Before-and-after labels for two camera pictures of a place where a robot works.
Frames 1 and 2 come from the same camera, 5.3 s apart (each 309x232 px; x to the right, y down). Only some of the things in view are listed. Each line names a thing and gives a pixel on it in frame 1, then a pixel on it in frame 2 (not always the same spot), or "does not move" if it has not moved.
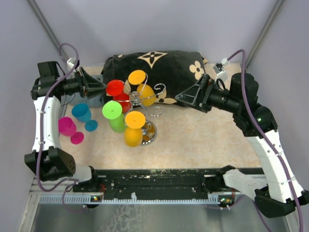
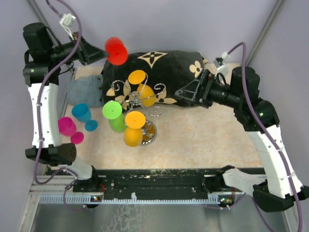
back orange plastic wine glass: [147, 94] does not move
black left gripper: [89, 86] -> [87, 53]
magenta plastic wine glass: [67, 127] does not move
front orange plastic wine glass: [134, 121] does not move
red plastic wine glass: [115, 88] -> [117, 53]
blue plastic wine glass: [82, 113] does not move
